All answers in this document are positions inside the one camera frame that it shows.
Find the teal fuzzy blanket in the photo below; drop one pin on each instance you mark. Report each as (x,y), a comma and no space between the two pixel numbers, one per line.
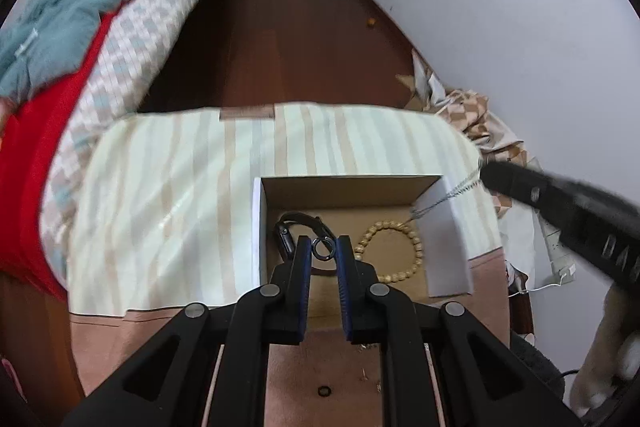
(65,22)

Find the cardboard box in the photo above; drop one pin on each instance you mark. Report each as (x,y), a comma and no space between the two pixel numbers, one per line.
(350,212)

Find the person's right hand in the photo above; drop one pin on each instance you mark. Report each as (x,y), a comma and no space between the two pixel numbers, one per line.
(615,342)

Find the striped cream and pink cloth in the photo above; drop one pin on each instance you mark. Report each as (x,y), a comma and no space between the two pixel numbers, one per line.
(165,207)

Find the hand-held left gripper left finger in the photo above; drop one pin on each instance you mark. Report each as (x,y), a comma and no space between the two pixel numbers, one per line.
(299,287)

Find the red blanket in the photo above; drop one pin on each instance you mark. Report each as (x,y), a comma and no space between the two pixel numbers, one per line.
(25,187)

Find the pink object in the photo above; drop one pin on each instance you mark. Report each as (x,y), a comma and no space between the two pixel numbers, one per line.
(9,374)

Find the checkered quilt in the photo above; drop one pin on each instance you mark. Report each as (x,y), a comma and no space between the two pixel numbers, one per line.
(135,52)

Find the brown diamond pattern cloth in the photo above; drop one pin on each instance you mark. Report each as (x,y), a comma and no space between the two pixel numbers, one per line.
(480,122)

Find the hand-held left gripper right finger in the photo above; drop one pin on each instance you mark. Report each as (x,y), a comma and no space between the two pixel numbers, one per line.
(345,287)

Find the white crumpled paper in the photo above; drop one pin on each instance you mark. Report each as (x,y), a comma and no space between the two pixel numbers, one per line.
(542,257)

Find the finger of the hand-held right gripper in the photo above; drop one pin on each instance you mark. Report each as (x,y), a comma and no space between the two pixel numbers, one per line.
(550,202)

